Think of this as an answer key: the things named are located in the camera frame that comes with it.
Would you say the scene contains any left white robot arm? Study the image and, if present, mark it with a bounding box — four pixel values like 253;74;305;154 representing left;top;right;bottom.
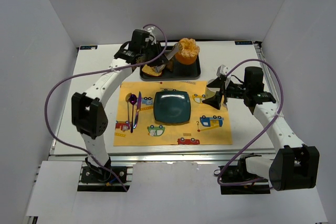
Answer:
71;25;165;182

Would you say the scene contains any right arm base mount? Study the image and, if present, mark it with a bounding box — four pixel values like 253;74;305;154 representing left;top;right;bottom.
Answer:
220;153;271;195

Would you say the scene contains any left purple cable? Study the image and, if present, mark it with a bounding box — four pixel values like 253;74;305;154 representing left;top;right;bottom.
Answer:
44;23;169;191

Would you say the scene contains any iridescent purple knife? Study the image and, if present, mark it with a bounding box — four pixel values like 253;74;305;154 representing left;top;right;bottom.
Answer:
133;92;142;129

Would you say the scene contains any orange bundt cake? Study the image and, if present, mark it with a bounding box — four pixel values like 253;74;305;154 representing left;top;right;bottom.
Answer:
175;38;200;65

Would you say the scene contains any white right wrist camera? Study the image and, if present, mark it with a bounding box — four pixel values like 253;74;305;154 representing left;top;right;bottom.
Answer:
216;65;230;78

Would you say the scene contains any gold iridescent spoon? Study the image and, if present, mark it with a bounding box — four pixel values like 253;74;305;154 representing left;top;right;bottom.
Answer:
125;93;132;125

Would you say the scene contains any dark brown pastry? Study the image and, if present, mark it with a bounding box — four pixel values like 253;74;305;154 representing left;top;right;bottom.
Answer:
165;59;174;72

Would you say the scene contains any yellow vehicle print placemat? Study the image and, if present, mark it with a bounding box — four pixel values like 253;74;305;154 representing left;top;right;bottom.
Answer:
113;81;233;146

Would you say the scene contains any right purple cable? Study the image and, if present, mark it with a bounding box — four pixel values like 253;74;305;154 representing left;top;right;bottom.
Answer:
217;58;284;188

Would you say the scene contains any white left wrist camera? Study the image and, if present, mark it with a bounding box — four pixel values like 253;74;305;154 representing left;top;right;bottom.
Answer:
142;25;156;44

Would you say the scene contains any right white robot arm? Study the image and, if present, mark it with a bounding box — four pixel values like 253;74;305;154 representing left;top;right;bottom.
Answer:
203;65;320;191

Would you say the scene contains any light green mug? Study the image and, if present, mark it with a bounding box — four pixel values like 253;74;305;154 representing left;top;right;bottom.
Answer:
205;87;219;99

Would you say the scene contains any purple iridescent spoon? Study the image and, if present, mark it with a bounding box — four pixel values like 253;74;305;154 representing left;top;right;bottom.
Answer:
129;94;138;133

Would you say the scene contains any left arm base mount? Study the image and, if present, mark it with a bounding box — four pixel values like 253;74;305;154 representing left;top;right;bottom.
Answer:
77;166;131;193

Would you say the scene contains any bread slice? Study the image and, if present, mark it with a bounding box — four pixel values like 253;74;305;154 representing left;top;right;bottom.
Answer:
141;65;162;77

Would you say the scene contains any teal square plate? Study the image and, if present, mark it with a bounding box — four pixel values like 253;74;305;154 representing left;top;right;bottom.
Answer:
153;90;191;124

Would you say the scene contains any purple cable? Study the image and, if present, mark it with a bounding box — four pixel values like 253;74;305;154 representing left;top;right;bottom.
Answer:
217;58;284;188
44;23;169;191

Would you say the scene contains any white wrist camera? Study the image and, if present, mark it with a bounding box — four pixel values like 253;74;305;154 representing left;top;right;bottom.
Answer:
142;25;156;44
216;65;230;78

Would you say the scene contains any aluminium frame rail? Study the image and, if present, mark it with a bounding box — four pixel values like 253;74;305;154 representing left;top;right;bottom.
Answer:
48;151;279;167

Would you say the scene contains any black baking tray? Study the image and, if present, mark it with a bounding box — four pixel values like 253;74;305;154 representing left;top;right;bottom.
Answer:
139;56;201;81

